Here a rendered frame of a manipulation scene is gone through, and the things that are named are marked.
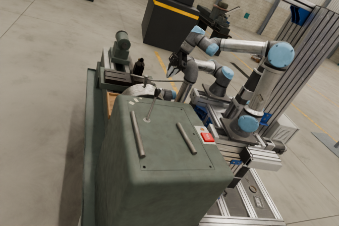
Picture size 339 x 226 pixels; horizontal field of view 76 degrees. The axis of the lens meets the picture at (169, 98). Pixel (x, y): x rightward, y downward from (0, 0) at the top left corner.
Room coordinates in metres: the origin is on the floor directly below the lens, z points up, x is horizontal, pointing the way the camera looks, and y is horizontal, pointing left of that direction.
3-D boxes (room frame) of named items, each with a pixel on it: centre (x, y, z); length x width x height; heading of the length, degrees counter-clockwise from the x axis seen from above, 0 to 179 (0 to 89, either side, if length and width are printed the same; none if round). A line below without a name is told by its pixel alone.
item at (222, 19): (8.40, -0.38, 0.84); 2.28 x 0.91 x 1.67; 29
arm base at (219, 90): (1.77, -0.36, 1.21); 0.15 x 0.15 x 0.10
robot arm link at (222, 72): (1.78, -0.36, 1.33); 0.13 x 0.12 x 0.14; 49
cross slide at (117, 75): (1.74, 0.42, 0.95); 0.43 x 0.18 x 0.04; 119
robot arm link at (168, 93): (1.54, 0.02, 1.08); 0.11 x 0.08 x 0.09; 117
